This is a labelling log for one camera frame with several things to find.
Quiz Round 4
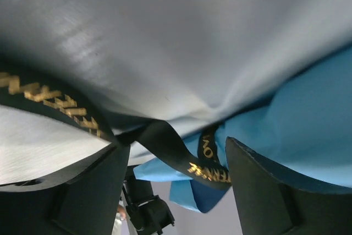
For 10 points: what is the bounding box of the black ribbon gold lettering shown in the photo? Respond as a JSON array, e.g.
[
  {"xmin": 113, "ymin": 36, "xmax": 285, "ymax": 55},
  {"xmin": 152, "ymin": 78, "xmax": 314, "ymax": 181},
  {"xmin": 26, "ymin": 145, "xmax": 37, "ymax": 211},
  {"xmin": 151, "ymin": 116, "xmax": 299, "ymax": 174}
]
[{"xmin": 1, "ymin": 59, "xmax": 231, "ymax": 190}]

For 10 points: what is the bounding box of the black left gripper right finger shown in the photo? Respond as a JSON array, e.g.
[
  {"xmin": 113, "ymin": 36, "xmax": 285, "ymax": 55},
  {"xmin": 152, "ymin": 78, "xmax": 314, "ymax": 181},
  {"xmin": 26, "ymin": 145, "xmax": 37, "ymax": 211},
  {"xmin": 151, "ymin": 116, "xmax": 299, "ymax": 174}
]
[{"xmin": 225, "ymin": 138, "xmax": 351, "ymax": 234}]

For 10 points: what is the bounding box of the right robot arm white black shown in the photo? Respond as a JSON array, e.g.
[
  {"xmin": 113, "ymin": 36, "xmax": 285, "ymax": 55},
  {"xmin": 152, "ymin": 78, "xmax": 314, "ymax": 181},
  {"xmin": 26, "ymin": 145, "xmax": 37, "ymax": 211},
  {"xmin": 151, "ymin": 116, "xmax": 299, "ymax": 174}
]
[{"xmin": 121, "ymin": 166, "xmax": 175, "ymax": 235}]

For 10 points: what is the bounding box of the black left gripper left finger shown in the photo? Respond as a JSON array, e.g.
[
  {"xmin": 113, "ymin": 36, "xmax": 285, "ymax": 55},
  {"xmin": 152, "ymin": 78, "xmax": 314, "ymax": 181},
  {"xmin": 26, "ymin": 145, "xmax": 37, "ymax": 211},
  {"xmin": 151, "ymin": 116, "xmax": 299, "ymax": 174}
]
[{"xmin": 1, "ymin": 145, "xmax": 130, "ymax": 235}]

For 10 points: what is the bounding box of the blue wrapping paper sheet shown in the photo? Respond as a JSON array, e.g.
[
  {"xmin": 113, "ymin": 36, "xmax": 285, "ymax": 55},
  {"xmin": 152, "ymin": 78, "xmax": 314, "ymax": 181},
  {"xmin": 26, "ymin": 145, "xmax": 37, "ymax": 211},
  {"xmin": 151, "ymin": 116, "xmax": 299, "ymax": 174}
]
[{"xmin": 133, "ymin": 45, "xmax": 352, "ymax": 214}]

